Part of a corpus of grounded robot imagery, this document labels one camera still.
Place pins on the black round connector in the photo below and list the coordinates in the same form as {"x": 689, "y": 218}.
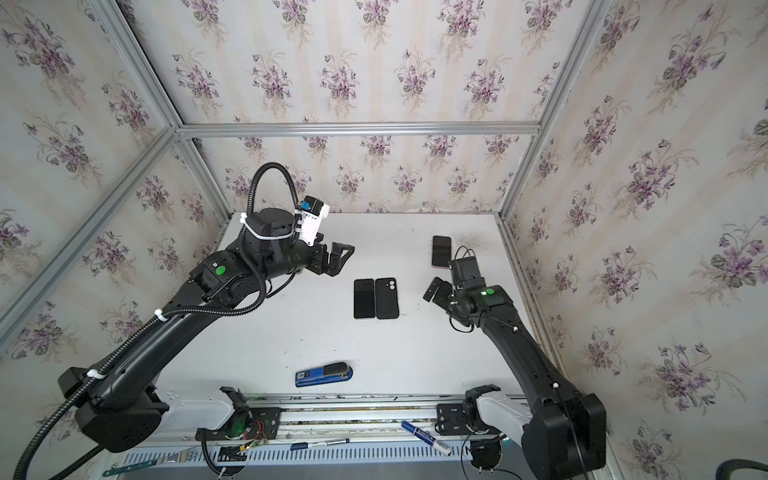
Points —
{"x": 485, "y": 455}

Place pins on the green metal ruler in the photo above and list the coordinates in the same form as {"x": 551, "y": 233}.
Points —
{"x": 115, "y": 471}

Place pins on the black phone case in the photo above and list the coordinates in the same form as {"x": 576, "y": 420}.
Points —
{"x": 386, "y": 299}

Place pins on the aluminium rail base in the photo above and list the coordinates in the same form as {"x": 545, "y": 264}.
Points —
{"x": 372, "y": 414}

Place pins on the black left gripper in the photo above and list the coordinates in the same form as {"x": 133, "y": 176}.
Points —
{"x": 321, "y": 265}

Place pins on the blue marker pen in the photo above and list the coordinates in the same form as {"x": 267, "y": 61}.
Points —
{"x": 426, "y": 438}

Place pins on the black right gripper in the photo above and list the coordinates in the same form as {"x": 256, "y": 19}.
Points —
{"x": 443, "y": 295}

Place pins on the black phone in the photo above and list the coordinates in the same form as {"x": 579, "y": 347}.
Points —
{"x": 364, "y": 299}

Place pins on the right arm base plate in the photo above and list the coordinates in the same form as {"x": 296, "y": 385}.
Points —
{"x": 452, "y": 420}

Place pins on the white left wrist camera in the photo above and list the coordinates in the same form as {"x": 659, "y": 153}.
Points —
{"x": 312, "y": 212}

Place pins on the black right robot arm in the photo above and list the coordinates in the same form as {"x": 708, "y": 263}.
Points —
{"x": 561, "y": 431}

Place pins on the blue black stapler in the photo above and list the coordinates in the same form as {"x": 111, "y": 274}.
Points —
{"x": 328, "y": 374}

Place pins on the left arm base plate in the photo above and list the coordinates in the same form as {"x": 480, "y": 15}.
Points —
{"x": 256, "y": 424}

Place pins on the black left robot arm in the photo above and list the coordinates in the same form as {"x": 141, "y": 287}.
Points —
{"x": 118, "y": 403}

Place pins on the black thin pen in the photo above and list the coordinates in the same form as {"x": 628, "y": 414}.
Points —
{"x": 298, "y": 446}

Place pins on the dark phone at right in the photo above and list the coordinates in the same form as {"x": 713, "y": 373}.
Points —
{"x": 441, "y": 252}

